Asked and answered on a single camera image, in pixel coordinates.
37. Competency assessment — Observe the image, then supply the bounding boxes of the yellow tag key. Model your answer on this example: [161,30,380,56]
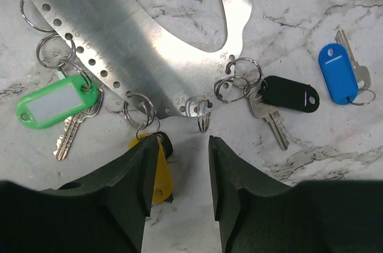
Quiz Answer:
[123,93,175,205]

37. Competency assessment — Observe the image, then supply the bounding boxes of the steel key organizer plate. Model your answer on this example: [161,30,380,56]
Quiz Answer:
[32,0,252,119]

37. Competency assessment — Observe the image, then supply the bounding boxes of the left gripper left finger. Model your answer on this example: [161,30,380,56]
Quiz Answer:
[1,136,159,252]

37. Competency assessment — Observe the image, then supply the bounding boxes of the green tag key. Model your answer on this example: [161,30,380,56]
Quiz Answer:
[16,59,104,161]

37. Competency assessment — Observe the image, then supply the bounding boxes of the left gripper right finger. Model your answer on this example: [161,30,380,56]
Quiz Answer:
[208,136,382,252]

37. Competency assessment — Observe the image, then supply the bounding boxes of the blue tag key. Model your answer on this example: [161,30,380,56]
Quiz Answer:
[318,29,376,106]

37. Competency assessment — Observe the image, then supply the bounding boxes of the black tag key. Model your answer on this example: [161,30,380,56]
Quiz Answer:
[214,57,320,151]

